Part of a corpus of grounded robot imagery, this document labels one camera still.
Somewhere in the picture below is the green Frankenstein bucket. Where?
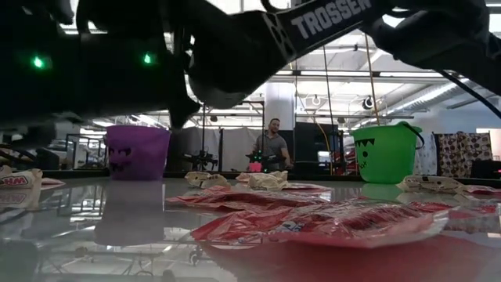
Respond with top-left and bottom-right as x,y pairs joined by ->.
350,120 -> 426,185

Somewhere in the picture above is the white patterned cloth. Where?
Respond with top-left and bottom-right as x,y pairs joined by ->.
413,135 -> 438,176

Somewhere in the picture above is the yellow hanging cable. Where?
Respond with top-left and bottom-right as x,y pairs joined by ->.
363,33 -> 381,127

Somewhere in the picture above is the white column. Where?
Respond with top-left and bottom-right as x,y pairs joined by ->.
265,81 -> 296,131

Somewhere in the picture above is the black table frame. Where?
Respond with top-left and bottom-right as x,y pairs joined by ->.
41,168 -> 501,186

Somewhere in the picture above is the black panel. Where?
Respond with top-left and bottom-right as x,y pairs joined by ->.
294,121 -> 334,173

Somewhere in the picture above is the black frame stand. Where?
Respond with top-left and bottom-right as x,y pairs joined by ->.
200,99 -> 266,173

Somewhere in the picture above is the purple halloween bucket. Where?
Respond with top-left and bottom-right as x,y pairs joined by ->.
103,124 -> 172,182

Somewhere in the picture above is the red candy pack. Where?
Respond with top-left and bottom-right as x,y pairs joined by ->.
190,200 -> 452,248
461,184 -> 501,197
165,185 -> 334,215

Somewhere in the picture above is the silver ventilation duct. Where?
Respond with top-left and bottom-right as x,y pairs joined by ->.
391,77 -> 501,115

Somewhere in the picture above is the floral patterned cloth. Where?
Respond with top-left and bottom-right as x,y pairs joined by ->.
435,132 -> 494,178

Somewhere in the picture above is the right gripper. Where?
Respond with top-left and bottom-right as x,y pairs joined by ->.
0,0 -> 106,123

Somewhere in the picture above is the long ceiling light strip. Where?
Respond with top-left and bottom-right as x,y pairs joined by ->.
273,69 -> 445,78

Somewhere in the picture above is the black hanging cable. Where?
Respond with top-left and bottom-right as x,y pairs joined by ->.
321,45 -> 334,173

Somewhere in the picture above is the person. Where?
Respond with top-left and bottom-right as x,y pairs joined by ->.
253,117 -> 294,172

